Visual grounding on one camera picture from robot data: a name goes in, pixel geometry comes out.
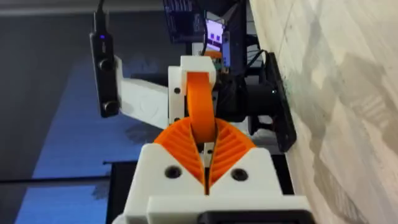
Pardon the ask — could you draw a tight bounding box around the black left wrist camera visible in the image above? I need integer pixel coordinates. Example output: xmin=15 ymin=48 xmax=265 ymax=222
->
xmin=89 ymin=30 xmax=121 ymax=119

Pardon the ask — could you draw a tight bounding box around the dark computer monitor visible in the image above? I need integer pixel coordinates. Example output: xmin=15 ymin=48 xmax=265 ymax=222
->
xmin=162 ymin=0 xmax=206 ymax=44

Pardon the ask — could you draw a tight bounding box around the small bright screen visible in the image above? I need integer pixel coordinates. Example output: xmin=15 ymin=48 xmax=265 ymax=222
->
xmin=204 ymin=18 xmax=225 ymax=53

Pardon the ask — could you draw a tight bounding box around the blue upright device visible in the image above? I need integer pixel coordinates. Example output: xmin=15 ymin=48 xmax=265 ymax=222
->
xmin=221 ymin=30 xmax=231 ymax=68

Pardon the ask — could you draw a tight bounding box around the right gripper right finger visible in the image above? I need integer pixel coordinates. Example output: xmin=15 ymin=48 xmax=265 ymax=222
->
xmin=208 ymin=118 xmax=283 ymax=196

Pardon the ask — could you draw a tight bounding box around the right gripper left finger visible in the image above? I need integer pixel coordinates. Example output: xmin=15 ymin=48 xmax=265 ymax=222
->
xmin=123 ymin=117 xmax=208 ymax=216

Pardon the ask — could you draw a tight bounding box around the black camera cable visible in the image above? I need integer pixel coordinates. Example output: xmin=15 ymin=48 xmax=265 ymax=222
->
xmin=94 ymin=0 xmax=108 ymax=33

